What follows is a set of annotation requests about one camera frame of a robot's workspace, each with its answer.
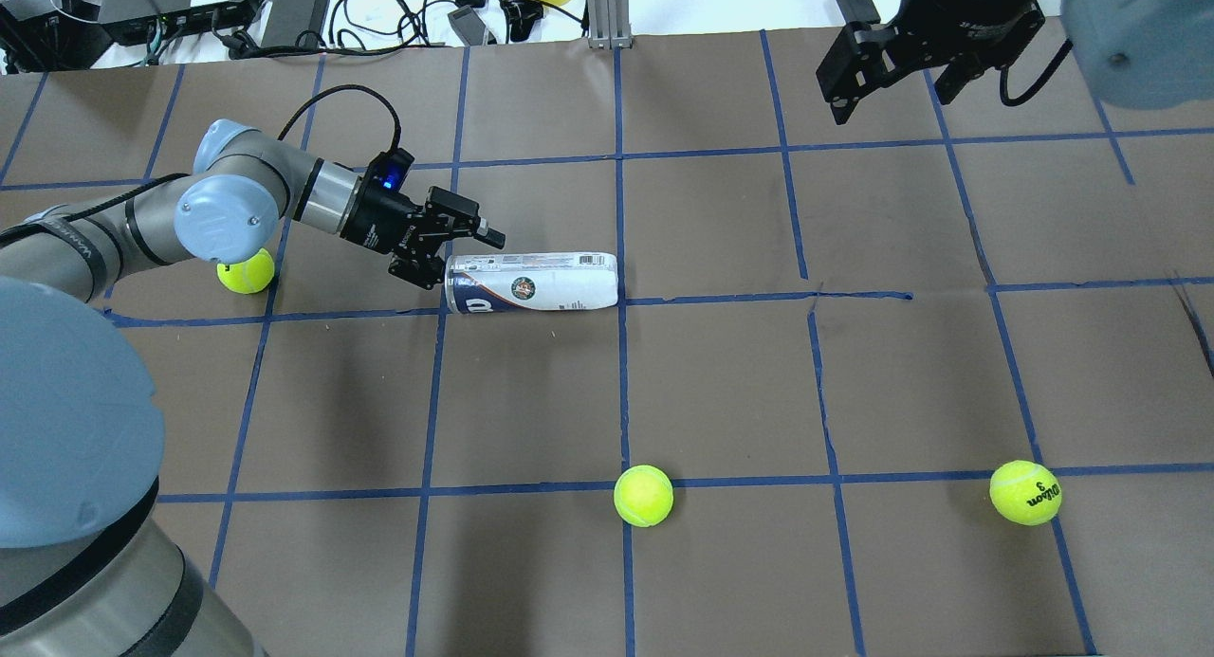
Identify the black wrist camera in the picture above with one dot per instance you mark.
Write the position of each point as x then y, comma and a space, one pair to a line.
389, 170

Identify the tennis ball under right gripper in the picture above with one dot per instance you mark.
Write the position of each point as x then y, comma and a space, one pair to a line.
643, 496

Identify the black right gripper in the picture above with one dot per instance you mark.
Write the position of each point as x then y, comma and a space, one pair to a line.
977, 17

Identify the Wilson 3 tennis ball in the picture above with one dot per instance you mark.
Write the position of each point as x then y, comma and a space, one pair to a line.
1025, 493

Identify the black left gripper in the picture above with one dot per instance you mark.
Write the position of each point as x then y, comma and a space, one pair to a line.
377, 221

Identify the tennis ball near base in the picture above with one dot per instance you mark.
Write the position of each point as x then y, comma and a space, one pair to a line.
249, 277

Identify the aluminium frame post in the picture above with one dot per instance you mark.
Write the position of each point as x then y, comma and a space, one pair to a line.
609, 25

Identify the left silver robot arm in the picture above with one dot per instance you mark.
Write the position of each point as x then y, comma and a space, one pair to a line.
86, 569

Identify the black power adapter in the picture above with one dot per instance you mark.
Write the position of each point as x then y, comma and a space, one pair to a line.
294, 23

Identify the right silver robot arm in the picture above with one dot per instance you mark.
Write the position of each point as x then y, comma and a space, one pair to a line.
1136, 54

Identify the clear tennis ball can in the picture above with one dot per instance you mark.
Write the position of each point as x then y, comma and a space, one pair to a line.
533, 281

